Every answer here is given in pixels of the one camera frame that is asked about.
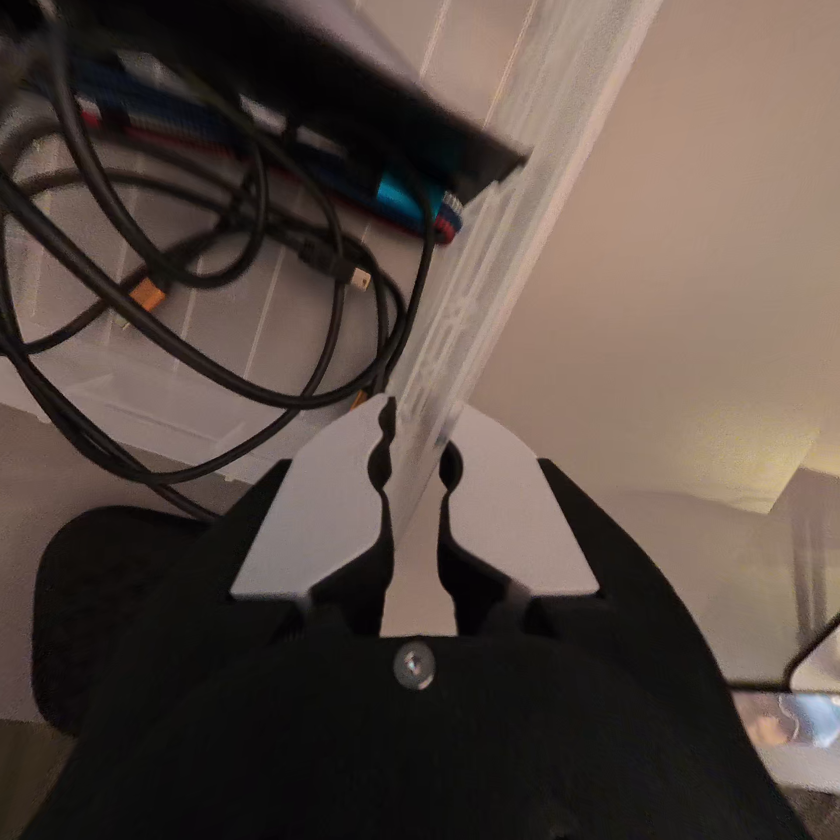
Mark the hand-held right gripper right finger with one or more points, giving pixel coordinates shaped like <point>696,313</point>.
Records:
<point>518,518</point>

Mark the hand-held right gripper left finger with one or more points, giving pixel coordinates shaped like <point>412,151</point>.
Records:
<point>315,518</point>

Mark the clear plastic bin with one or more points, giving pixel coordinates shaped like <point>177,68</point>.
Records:
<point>525,197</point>

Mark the black mesh wrist pad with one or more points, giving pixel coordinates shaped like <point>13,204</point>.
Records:
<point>85,590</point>

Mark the white stand base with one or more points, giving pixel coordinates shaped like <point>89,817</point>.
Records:
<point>820,669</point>

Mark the thin black bin divider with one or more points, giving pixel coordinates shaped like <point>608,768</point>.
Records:
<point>328,79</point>

